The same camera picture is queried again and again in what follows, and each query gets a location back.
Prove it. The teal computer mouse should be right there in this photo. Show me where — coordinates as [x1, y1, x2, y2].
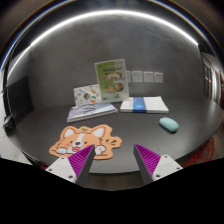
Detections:
[159, 117, 179, 132]

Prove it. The corgi shaped mouse pad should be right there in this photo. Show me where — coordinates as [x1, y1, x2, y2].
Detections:
[49, 124, 122, 160]

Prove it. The white wall switch left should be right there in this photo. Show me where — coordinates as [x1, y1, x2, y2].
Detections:
[132, 71, 143, 82]

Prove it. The white wall switch middle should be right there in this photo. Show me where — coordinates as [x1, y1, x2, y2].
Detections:
[144, 71, 154, 82]

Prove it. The grey striped book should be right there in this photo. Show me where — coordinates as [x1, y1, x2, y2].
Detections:
[67, 102, 117, 123]

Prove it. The white wall switch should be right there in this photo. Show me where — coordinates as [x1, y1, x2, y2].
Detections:
[154, 72, 163, 83]
[144, 71, 154, 82]
[132, 71, 143, 82]

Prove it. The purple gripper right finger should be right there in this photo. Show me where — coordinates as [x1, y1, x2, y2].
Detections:
[133, 144, 182, 185]

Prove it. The red chair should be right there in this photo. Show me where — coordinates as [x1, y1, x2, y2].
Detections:
[183, 138, 215, 167]

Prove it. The white wall switch right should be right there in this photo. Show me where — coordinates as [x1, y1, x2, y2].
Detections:
[154, 72, 163, 83]

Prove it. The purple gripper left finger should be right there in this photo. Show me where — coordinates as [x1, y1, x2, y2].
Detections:
[46, 145, 95, 183]

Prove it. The small white sticker card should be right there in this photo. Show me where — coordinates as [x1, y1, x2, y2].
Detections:
[73, 84, 101, 106]

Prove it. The black monitor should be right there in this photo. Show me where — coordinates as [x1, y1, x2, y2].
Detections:
[7, 77, 34, 125]

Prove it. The green white poster board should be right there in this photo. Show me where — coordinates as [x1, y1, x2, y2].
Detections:
[95, 59, 129, 102]

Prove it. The white blue book stack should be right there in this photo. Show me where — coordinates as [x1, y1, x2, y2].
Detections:
[120, 96, 169, 113]

